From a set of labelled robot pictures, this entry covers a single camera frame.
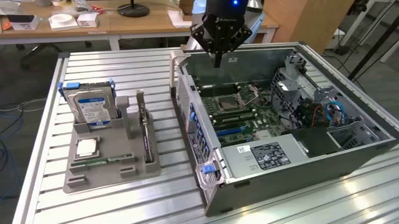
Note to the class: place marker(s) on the grey power supply unit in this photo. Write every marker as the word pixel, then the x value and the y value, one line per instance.
pixel 237 163

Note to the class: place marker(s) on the wooden cabinet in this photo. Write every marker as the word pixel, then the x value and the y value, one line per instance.
pixel 327 23

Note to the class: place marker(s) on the CPU socket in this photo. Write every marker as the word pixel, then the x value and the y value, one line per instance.
pixel 229 103

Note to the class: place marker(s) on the wooden desk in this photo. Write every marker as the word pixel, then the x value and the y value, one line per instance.
pixel 43 25

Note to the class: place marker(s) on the black office chair base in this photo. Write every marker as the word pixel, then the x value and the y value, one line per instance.
pixel 41 49

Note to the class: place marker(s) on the blue expansion slot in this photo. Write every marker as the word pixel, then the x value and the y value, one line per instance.
pixel 229 132

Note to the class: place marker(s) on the white round holder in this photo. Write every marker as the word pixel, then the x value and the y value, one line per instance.
pixel 63 23

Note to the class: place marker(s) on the metal socket cover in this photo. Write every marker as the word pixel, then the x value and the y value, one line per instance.
pixel 255 94

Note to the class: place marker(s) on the black stand pole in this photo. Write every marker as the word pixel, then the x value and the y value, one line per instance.
pixel 375 46

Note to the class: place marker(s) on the grey cup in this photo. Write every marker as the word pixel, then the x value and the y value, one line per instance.
pixel 42 2

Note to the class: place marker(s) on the hard disk blue caddy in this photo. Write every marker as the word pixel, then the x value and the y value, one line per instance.
pixel 93 109

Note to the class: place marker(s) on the green motherboard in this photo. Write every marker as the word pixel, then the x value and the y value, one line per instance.
pixel 269 121

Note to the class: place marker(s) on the green RAM stick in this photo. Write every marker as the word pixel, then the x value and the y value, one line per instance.
pixel 234 119
pixel 103 160

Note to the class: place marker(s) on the silver chipset heatsink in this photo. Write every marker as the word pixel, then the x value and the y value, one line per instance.
pixel 265 135

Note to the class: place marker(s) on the brown cardboard box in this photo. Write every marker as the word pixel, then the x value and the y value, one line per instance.
pixel 186 8

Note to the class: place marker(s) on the black plastic shroud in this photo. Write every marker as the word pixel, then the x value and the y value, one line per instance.
pixel 315 140

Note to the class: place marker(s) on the black lamp base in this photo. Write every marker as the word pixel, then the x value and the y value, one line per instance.
pixel 134 11

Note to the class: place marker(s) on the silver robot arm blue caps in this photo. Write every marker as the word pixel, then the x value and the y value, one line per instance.
pixel 258 23

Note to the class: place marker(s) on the small white box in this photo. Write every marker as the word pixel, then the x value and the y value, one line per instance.
pixel 89 21

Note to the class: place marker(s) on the dark grey PC case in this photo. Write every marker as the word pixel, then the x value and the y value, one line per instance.
pixel 281 186

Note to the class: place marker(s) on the white table frame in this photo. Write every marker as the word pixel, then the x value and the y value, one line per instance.
pixel 355 24

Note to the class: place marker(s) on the white paper stack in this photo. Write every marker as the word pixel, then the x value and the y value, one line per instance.
pixel 178 19

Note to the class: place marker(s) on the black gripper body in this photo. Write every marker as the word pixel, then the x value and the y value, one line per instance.
pixel 225 9

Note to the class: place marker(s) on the silver CPU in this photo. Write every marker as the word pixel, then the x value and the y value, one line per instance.
pixel 87 148

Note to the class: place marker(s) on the white box black lid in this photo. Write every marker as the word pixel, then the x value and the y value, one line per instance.
pixel 24 24

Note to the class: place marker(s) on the orange box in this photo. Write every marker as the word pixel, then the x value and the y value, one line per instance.
pixel 6 24

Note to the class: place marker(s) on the metal disk bay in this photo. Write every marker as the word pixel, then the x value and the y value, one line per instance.
pixel 353 140
pixel 293 102

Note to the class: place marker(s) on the grey parts rack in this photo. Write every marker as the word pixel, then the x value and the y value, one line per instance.
pixel 113 144

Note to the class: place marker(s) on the black graphics card metal bracket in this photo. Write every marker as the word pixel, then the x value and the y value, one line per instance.
pixel 146 137

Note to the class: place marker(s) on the white floor box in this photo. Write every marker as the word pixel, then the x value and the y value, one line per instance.
pixel 335 39

